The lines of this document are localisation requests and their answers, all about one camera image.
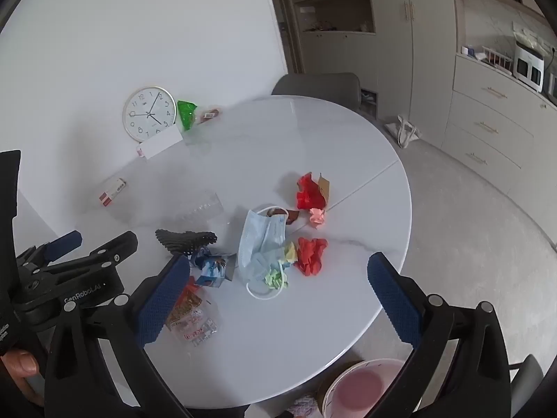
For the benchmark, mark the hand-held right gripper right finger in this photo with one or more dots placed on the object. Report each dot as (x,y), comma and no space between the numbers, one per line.
(394,300)

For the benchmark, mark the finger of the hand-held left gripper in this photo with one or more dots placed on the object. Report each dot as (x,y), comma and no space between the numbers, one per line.
(113,250)
(65,241)

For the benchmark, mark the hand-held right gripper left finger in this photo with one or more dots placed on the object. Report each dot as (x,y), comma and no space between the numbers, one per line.
(161,305)

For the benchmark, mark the pink waste bin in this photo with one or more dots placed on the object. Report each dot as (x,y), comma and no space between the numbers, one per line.
(361,387)

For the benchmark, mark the pink paper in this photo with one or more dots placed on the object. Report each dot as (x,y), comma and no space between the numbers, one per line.
(317,217)

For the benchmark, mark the torn red-faced cardboard piece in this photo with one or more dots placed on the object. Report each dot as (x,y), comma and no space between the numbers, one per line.
(310,193)

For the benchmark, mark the person's left hand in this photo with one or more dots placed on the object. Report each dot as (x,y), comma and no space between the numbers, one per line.
(19,363)

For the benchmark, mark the clear printed snack wrapper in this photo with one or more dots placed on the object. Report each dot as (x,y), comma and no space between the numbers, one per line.
(191,318)

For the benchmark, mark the red and white small box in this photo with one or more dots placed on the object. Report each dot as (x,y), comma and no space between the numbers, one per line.
(112,191)

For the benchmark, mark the blue printed crushed carton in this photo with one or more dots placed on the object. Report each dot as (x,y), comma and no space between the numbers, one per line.
(211,270)

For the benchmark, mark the black plastic comb piece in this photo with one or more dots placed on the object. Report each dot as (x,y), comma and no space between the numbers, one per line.
(187,239)

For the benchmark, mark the red crumpled paper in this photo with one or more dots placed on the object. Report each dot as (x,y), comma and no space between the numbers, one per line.
(311,254)

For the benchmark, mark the clear plastic cup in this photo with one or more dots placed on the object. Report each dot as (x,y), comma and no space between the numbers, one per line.
(200,211)

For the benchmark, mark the green crumpled paper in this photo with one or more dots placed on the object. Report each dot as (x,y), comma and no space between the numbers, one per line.
(274,278)

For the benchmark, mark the white card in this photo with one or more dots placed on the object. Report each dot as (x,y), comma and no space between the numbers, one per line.
(160,143)

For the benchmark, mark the blue face mask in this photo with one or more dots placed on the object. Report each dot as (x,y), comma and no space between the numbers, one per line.
(261,239)

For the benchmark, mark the brown snack wrapper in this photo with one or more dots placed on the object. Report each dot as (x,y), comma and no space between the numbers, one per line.
(285,214)

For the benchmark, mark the patterned paper scrap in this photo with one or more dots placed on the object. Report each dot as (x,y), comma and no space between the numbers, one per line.
(300,406)

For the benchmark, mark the green plastic wrapper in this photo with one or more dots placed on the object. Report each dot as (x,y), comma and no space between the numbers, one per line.
(187,114)

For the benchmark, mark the red snack packet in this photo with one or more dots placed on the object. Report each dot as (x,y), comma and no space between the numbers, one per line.
(209,114)

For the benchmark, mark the beige tote bag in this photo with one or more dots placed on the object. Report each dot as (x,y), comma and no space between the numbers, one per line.
(404,133)

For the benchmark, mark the beige drawer cabinet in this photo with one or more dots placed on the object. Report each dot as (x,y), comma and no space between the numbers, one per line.
(491,126)

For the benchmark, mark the white dish rack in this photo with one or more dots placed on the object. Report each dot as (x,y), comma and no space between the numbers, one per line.
(496,59)

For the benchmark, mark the white countertop appliance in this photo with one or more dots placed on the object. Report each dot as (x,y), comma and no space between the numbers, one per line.
(528,65)

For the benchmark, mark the round white wall clock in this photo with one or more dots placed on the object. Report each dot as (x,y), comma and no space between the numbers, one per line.
(148,113)

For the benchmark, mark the beige tall wall cabinet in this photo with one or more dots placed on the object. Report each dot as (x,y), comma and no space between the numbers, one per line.
(378,43)

